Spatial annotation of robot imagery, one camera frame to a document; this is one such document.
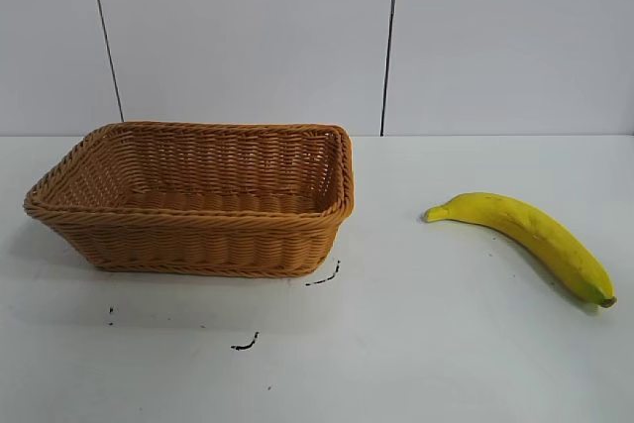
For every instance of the yellow banana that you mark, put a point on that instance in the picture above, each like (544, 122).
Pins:
(535, 231)

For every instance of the tan woven wicker basket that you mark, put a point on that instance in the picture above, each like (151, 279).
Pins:
(198, 244)

